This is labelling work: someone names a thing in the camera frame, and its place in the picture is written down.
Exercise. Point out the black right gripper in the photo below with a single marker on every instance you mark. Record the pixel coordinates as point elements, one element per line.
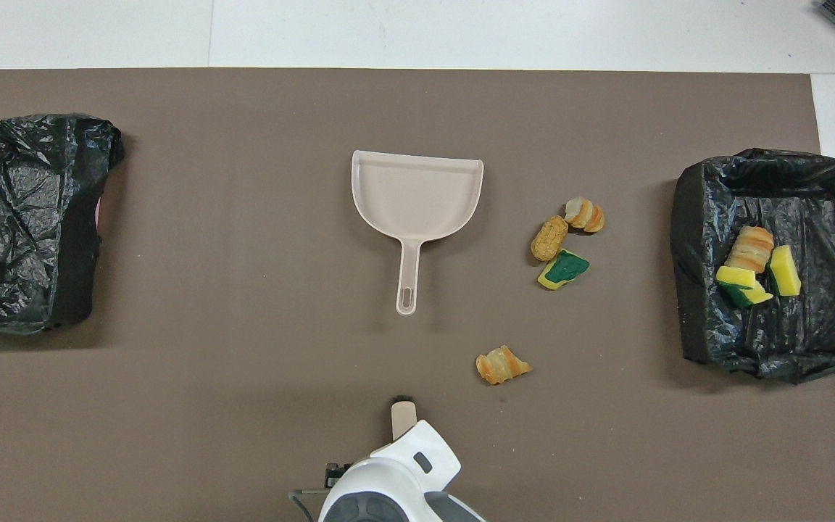
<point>338,475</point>

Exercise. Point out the beige hand brush black bristles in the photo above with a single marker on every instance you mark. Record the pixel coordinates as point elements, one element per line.
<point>404,417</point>

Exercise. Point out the toy croissant piece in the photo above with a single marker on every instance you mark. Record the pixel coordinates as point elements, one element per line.
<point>502,365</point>

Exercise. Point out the beige plastic dustpan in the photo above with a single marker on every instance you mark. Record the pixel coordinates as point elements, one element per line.
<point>417,196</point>

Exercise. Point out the yellow and green sponge piece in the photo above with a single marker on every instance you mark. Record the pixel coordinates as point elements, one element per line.
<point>742,286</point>
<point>564,270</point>
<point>785,272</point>

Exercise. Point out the striped toy bread piece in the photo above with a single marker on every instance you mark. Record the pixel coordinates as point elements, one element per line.
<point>584,214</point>

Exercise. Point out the pale crusty toy bread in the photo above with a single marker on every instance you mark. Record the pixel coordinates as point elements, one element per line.
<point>749,249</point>

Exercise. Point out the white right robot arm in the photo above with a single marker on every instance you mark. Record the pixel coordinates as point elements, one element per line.
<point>403,478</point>

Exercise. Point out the black bag lined bin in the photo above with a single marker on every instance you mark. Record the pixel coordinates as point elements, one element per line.
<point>11,203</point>
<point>823,217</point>

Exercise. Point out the brown table mat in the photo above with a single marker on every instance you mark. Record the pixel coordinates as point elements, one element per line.
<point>171,406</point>

